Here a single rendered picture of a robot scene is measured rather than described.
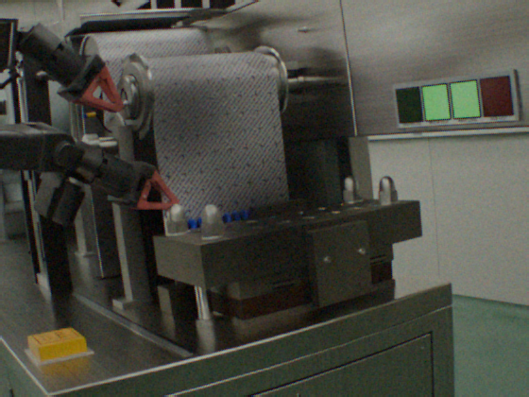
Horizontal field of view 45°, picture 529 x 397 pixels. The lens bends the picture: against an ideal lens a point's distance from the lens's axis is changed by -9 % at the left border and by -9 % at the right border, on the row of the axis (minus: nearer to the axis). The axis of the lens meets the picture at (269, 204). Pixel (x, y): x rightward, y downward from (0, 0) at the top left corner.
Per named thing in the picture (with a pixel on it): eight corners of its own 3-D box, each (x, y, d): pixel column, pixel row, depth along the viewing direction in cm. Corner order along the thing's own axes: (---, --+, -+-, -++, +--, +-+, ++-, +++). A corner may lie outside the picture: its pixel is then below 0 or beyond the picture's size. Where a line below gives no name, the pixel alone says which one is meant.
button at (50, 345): (29, 352, 91) (26, 336, 91) (74, 342, 95) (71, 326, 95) (41, 363, 85) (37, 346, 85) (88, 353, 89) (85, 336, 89)
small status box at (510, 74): (396, 129, 108) (391, 85, 107) (400, 128, 108) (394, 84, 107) (518, 120, 87) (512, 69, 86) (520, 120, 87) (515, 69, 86)
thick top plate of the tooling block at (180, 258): (158, 274, 105) (152, 235, 104) (362, 231, 126) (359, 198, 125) (205, 289, 91) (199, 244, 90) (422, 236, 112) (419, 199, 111)
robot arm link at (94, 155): (73, 136, 97) (65, 133, 102) (54, 180, 97) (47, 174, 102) (111, 154, 101) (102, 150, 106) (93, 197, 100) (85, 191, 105)
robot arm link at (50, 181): (63, 139, 91) (30, 125, 96) (31, 215, 91) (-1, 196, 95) (115, 163, 101) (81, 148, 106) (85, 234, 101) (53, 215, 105)
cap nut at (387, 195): (373, 204, 113) (370, 177, 112) (389, 201, 115) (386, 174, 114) (387, 205, 110) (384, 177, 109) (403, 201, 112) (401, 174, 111)
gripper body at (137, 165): (138, 206, 101) (95, 187, 98) (115, 204, 110) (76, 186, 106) (154, 165, 103) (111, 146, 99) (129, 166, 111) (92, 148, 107)
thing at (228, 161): (166, 239, 110) (153, 123, 108) (289, 216, 122) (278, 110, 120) (167, 239, 109) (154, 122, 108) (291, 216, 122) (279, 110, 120)
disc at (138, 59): (122, 139, 120) (117, 57, 117) (124, 139, 120) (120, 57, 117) (154, 142, 107) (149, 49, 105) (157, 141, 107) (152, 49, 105)
